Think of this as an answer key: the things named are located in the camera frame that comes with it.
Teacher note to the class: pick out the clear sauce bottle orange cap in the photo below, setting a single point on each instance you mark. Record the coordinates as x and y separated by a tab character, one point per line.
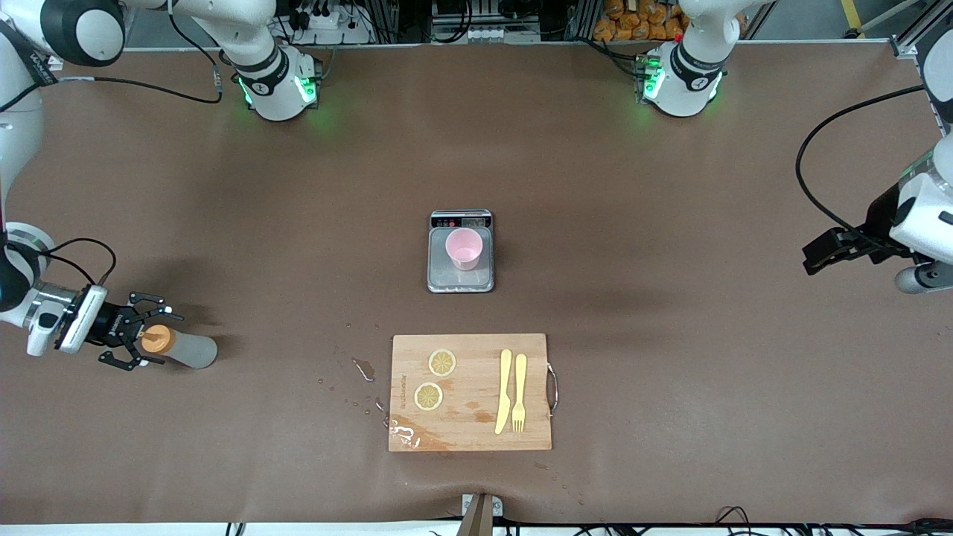
190	350

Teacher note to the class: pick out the wooden cutting board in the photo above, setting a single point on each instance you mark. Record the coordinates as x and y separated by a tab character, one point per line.
469	424

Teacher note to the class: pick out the clear water puddle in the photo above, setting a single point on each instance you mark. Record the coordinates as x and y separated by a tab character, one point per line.
363	369

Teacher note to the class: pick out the aluminium frame profile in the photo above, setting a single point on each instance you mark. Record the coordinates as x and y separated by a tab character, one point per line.
904	48

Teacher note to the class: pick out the yellow plastic fork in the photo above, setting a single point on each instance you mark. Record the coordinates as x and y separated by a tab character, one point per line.
520	387

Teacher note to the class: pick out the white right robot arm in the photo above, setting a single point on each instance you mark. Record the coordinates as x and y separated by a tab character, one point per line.
260	67

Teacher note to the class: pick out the silver digital kitchen scale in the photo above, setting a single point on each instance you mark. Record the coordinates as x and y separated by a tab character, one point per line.
447	279

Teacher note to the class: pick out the yellow plastic knife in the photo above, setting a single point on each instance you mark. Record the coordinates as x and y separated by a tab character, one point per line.
505	380

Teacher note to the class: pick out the bag of orange snacks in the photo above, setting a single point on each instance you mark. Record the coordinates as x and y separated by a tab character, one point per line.
633	18

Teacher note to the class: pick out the white power strip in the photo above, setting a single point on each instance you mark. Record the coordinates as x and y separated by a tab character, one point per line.
327	26

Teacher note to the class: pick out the pink plastic cup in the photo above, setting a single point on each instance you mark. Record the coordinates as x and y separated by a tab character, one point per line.
464	249

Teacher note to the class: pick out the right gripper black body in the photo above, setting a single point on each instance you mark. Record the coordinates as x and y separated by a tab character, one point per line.
114	325

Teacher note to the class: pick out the lemon slice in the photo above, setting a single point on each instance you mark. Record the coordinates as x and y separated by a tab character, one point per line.
442	362
428	396

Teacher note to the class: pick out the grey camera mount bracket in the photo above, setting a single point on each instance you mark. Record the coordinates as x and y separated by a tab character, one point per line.
480	514

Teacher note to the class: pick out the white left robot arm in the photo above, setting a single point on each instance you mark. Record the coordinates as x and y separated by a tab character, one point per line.
689	71

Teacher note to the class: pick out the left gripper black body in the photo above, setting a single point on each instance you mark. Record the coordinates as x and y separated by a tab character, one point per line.
876	225

